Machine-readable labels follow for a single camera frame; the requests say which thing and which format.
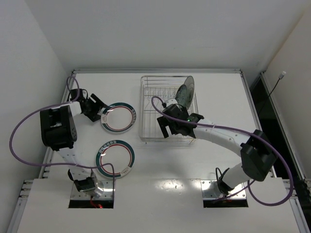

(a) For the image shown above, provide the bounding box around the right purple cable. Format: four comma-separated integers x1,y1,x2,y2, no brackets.
151,96,294,207

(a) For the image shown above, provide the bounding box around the white plate grey rim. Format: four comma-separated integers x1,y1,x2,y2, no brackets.
183,76,195,109

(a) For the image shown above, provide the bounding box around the blue patterned plate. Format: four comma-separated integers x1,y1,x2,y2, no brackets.
175,84,188,107

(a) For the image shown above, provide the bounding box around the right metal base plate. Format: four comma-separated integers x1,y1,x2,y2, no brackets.
201,180,246,200

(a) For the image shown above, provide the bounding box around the metal base plate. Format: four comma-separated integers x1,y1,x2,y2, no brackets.
201,180,246,200
70,180,114,200

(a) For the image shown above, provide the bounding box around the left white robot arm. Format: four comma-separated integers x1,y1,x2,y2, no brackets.
40,88,108,196

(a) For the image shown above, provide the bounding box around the black wall cable with plug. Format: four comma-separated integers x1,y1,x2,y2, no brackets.
257,70,287,117

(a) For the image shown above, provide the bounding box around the green red rim plate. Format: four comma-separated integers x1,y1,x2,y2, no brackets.
101,102,137,133
95,140,135,179

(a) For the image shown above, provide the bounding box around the wire dish rack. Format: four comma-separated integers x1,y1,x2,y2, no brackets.
138,75,198,144

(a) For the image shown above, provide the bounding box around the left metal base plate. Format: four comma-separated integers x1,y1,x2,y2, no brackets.
70,180,114,200

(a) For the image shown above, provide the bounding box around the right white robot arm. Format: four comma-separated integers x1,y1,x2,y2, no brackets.
157,100,276,197

